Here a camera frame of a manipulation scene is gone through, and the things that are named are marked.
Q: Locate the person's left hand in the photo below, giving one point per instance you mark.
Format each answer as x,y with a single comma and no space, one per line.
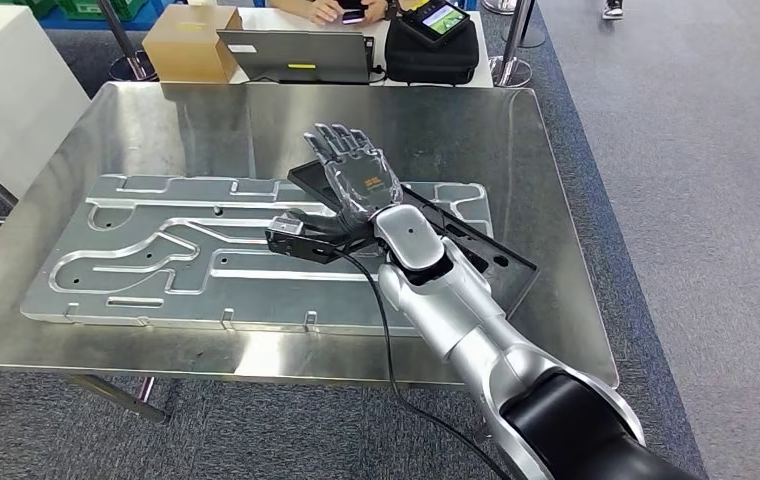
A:
374,10

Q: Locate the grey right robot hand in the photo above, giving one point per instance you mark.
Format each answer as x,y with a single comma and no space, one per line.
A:
360,179

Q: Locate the person's right hand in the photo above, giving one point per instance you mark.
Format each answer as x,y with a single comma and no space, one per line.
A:
326,12

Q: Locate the black phone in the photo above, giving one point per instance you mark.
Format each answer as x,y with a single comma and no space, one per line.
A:
353,16

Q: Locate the black plastic frame part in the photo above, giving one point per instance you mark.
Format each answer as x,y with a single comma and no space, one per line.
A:
506,272

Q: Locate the person's right forearm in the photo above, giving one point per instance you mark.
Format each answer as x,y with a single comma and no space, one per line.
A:
287,4

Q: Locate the grey laptop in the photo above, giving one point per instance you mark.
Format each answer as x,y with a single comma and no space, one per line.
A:
287,56

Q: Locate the black handheld screen device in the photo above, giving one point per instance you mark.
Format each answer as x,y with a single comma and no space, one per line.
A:
443,20

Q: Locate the black bag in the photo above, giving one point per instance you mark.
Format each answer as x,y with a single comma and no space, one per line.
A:
433,63

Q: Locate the chrome barrier stanchion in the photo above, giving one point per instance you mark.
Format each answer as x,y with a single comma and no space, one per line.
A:
131,66
499,6
509,71
534,36

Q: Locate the brown cardboard box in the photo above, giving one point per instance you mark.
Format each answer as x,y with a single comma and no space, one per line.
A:
181,46

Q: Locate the aluminium grooved jig plate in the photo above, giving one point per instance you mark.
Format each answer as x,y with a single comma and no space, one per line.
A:
155,232

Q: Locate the green plastic crate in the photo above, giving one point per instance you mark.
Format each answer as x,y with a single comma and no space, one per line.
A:
19,6
102,8

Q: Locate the person's foot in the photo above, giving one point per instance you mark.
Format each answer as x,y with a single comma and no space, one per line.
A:
613,9

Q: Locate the blue floor pallet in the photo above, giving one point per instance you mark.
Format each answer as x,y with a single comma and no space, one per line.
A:
68,23

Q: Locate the white cabinet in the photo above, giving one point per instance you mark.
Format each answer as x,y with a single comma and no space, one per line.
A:
9,86

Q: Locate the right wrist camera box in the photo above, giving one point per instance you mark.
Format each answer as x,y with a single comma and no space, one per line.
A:
294,242

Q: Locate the steel table frame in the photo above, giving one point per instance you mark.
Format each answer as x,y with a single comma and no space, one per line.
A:
221,126

